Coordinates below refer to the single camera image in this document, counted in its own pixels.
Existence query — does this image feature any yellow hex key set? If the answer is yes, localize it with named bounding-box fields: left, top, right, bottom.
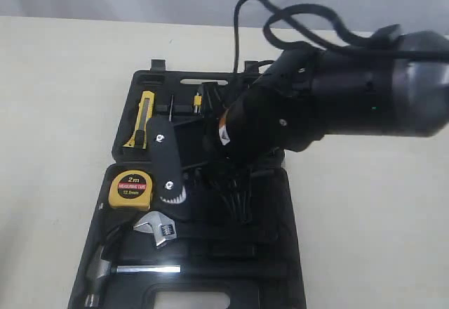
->
left=193, top=91, right=202, bottom=114

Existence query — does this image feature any black cable bundle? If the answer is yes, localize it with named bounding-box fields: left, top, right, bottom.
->
left=231, top=0, right=404, bottom=74

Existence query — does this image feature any yellow utility knife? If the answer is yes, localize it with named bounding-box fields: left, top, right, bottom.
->
left=123, top=91, right=155, bottom=150

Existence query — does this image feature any steel claw hammer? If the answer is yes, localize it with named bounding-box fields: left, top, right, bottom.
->
left=84, top=245, right=181, bottom=308

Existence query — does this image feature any yellow tape measure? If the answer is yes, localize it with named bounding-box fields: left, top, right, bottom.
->
left=98, top=168, right=154, bottom=211

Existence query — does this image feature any silver adjustable wrench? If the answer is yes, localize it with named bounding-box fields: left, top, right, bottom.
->
left=133, top=211, right=177, bottom=248

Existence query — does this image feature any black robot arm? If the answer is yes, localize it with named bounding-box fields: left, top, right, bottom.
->
left=203, top=43, right=448, bottom=166

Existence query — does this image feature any black plastic tool case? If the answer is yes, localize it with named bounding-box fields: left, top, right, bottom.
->
left=68, top=59, right=306, bottom=308

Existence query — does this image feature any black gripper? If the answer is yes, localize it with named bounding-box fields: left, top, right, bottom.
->
left=201, top=48, right=325, bottom=166

